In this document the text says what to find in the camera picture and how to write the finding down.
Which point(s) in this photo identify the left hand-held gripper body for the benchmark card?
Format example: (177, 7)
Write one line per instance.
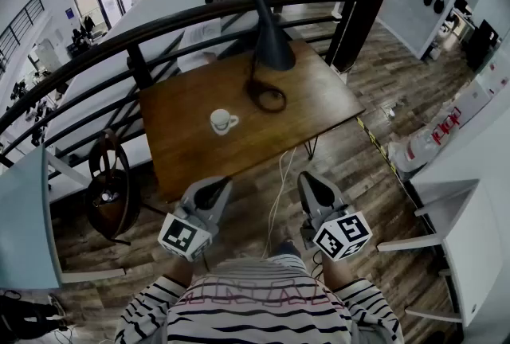
(199, 221)

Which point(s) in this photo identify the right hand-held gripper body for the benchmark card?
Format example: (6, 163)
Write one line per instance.
(338, 233)

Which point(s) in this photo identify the black desk lamp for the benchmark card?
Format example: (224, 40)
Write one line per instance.
(274, 48)

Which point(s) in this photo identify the person's left forearm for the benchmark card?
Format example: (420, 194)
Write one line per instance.
(180, 270)

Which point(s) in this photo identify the person's right forearm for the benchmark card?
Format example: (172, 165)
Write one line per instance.
(335, 272)

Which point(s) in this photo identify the person's dark shoe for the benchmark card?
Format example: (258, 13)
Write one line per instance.
(287, 248)

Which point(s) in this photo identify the brown round basket stand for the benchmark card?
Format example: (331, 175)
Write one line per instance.
(113, 199)

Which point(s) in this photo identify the black hairpin table leg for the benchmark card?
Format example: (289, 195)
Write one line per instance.
(311, 147)

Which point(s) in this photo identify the yellow black floor tape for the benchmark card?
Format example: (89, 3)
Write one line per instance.
(376, 145)

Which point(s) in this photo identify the white cup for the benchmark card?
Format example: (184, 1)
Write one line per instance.
(220, 120)

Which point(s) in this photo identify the striped white shirt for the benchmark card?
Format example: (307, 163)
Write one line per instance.
(259, 306)

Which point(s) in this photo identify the white plastic bag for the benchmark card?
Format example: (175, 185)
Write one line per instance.
(422, 147)

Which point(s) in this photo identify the white shelf unit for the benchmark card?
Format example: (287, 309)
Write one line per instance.
(466, 231)

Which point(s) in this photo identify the light blue panel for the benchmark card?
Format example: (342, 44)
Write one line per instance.
(24, 223)

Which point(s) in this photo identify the black bag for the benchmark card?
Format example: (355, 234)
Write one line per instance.
(24, 314)

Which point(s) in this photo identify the dark wooden railing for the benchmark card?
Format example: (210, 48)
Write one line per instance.
(131, 34)

